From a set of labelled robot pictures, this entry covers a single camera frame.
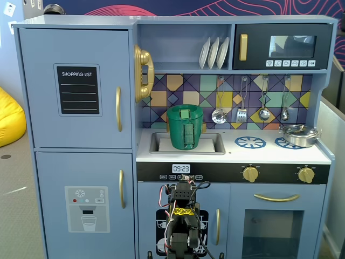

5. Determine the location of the blue dishwasher door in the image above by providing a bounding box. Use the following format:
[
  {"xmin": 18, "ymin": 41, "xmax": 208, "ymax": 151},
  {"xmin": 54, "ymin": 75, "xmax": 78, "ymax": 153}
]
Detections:
[{"xmin": 137, "ymin": 181, "xmax": 231, "ymax": 259}]

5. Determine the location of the gold toy telephone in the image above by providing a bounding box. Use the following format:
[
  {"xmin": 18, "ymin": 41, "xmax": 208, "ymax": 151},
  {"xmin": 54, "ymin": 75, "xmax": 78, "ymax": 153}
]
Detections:
[{"xmin": 133, "ymin": 44, "xmax": 155, "ymax": 104}]

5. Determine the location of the steel toy spoon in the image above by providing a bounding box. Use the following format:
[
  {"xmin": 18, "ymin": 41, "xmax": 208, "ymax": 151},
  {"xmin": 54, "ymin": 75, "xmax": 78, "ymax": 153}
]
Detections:
[{"xmin": 280, "ymin": 76, "xmax": 293, "ymax": 121}]

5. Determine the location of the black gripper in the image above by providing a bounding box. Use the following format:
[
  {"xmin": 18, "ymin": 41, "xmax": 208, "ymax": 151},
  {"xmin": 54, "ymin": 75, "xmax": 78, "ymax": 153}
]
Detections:
[{"xmin": 176, "ymin": 174, "xmax": 197, "ymax": 186}]

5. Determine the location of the steel toy skimmer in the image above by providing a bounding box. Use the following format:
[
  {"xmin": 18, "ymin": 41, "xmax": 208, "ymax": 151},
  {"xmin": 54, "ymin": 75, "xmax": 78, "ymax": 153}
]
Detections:
[{"xmin": 211, "ymin": 76, "xmax": 227, "ymax": 125}]

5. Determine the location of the black monitor back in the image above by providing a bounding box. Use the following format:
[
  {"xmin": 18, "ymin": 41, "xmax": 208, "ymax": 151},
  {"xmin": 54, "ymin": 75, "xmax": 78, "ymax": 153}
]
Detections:
[{"xmin": 321, "ymin": 55, "xmax": 345, "ymax": 109}]

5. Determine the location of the green plastic cup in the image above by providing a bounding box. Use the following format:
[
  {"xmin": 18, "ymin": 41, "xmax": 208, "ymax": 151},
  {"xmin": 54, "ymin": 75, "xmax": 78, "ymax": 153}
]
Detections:
[{"xmin": 166, "ymin": 104, "xmax": 207, "ymax": 151}]

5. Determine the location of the blue shopping list cabinet door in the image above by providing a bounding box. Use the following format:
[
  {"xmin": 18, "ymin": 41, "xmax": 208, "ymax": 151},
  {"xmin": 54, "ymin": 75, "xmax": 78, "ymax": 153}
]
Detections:
[{"xmin": 18, "ymin": 28, "xmax": 133, "ymax": 149}]

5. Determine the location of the blue oven door with window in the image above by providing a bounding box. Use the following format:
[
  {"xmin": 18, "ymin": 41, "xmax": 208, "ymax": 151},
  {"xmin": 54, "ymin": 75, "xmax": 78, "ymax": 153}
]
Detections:
[{"xmin": 230, "ymin": 183, "xmax": 327, "ymax": 259}]

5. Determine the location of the black toy microwave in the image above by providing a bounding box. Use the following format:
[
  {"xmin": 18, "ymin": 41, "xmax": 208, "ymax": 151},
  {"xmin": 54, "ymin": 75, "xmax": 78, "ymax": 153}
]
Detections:
[{"xmin": 232, "ymin": 23, "xmax": 334, "ymax": 71}]

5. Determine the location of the yellow beanbag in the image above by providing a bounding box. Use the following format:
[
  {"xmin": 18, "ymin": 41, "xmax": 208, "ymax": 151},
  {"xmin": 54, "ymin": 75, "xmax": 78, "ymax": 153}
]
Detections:
[{"xmin": 0, "ymin": 86, "xmax": 27, "ymax": 148}]

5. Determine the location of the steel toy pot with lid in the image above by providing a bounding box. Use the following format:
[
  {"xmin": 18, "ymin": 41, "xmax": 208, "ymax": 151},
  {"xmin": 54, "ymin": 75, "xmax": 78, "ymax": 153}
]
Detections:
[{"xmin": 278, "ymin": 124, "xmax": 323, "ymax": 149}]

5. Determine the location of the grey toy sink basin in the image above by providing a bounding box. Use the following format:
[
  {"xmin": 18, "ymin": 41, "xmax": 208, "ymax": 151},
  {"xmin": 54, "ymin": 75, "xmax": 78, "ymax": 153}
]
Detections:
[{"xmin": 149, "ymin": 131, "xmax": 226, "ymax": 156}]

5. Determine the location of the white toy plate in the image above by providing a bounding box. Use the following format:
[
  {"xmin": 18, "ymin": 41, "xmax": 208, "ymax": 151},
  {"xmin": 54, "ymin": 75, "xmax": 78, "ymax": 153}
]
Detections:
[
  {"xmin": 207, "ymin": 37, "xmax": 220, "ymax": 70},
  {"xmin": 216, "ymin": 36, "xmax": 230, "ymax": 70},
  {"xmin": 198, "ymin": 37, "xmax": 212, "ymax": 70}
]

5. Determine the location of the blue toy kitchen unit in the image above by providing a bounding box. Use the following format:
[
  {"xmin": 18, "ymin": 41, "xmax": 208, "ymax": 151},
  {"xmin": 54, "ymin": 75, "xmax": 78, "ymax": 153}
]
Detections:
[{"xmin": 11, "ymin": 14, "xmax": 339, "ymax": 259}]

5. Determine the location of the steel toy slotted spatula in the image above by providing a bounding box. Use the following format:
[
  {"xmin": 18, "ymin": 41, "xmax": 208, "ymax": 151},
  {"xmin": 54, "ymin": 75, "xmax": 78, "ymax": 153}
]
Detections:
[{"xmin": 236, "ymin": 76, "xmax": 249, "ymax": 124}]

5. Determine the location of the blue water dispenser fridge door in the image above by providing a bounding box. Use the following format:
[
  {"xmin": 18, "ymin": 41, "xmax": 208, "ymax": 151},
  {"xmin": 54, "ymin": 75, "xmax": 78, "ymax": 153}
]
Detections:
[{"xmin": 35, "ymin": 151, "xmax": 135, "ymax": 259}]

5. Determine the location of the steel toy ladle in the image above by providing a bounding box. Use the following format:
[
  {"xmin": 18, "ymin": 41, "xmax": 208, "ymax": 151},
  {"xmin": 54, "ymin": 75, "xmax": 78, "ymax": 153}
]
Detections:
[{"xmin": 258, "ymin": 76, "xmax": 271, "ymax": 121}]

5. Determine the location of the gold stove knob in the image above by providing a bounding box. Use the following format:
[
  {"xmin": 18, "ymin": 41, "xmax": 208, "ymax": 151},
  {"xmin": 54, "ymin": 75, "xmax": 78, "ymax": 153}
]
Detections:
[
  {"xmin": 242, "ymin": 165, "xmax": 260, "ymax": 183},
  {"xmin": 297, "ymin": 167, "xmax": 316, "ymax": 185}
]

